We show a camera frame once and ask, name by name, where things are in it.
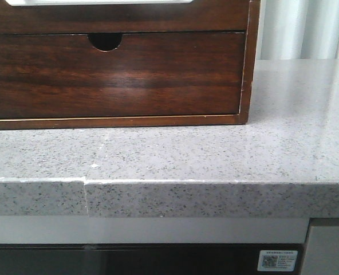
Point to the white tray in drawer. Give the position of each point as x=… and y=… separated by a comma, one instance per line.
x=90, y=2

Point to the grey cabinet door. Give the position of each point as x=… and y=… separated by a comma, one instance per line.
x=322, y=247

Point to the wooden drawer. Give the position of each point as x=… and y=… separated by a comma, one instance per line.
x=147, y=74
x=193, y=16

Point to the black glass oven door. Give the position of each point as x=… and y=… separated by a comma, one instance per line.
x=163, y=258

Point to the dark wooden drawer cabinet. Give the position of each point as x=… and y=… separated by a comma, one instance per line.
x=108, y=41

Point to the grey trim panel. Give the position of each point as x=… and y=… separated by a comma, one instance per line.
x=85, y=229

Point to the light grey curtain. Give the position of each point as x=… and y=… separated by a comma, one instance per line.
x=298, y=30

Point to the white QR code sticker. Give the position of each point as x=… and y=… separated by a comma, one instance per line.
x=277, y=260

